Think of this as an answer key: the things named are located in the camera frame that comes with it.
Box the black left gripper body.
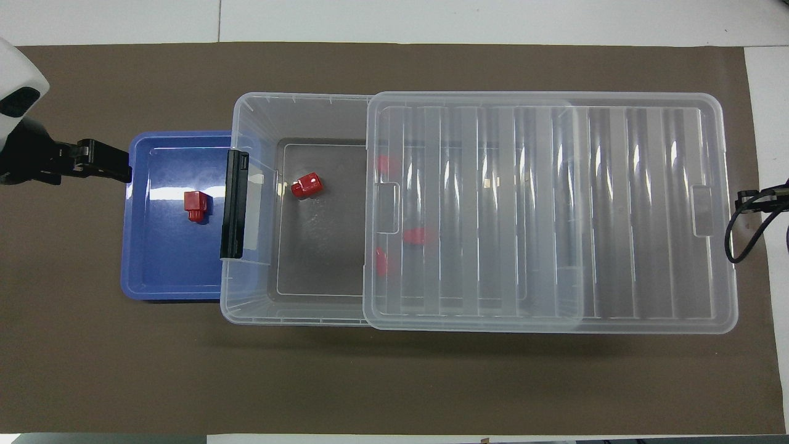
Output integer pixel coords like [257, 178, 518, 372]
[0, 117, 83, 186]

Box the clear ribbed box lid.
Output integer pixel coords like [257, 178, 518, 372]
[362, 91, 739, 335]

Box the blue plastic tray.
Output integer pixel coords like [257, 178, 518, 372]
[120, 130, 238, 302]

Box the black box latch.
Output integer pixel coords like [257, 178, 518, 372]
[220, 150, 250, 260]

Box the clear plastic storage box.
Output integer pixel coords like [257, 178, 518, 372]
[220, 92, 586, 326]

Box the brown table mat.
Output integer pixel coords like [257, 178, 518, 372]
[0, 41, 787, 435]

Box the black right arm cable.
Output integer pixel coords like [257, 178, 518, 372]
[725, 179, 789, 265]

